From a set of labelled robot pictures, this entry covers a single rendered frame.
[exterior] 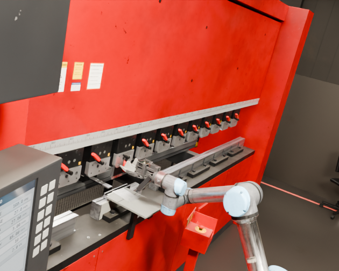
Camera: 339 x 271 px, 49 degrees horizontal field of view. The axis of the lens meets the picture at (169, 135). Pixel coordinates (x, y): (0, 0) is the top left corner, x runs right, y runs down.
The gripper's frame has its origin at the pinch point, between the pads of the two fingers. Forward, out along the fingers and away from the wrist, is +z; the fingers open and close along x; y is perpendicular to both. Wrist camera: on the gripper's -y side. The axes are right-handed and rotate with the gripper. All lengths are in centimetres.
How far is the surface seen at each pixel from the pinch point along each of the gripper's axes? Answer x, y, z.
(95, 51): 33, 58, 3
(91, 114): 28.8, 30.5, 3.0
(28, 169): 101, 42, -44
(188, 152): -136, -31, 27
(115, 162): 5.1, 2.4, 2.5
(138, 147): -14.6, 6.8, 3.8
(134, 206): 0.1, -18.5, -10.7
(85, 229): 20.5, -31.0, 2.6
